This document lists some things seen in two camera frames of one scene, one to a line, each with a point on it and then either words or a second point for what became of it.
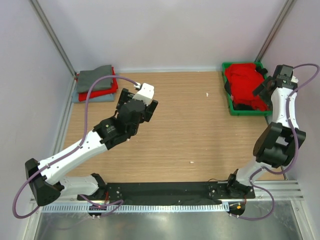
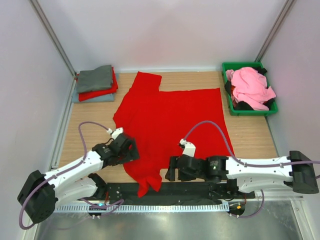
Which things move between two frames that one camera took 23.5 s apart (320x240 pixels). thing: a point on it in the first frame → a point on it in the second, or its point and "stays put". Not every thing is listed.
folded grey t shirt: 86,78 stays put
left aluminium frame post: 58,43 stays put
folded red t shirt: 82,96 stays put
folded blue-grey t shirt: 75,98 stays put
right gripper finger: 262,86 → 170,174
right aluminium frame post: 279,21 stays put
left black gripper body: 144,114 → 120,160
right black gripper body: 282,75 → 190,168
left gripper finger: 150,109 → 130,152
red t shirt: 244,78 → 161,122
